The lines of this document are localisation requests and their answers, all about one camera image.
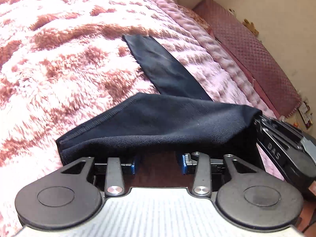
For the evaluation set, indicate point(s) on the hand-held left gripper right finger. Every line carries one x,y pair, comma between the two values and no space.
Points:
181,164

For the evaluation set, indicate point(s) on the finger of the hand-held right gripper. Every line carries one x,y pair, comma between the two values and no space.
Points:
259,124

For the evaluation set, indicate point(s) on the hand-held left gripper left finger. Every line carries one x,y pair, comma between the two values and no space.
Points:
134,165

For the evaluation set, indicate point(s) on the dark navy pants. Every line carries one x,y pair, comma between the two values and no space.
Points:
160,118

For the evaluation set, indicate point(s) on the maroon quilted headboard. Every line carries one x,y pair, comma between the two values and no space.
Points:
249,54

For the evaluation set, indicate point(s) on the pale pink ribbed blanket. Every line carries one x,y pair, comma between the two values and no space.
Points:
209,61

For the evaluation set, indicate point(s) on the small brown plush toy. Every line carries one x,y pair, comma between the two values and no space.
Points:
250,27

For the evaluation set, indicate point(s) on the small white plush toy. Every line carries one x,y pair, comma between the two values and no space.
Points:
232,12

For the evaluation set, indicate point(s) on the floral red pillow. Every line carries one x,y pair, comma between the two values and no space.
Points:
196,17

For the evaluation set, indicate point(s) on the patterned pink fluffy blanket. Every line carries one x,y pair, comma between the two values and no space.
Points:
49,66

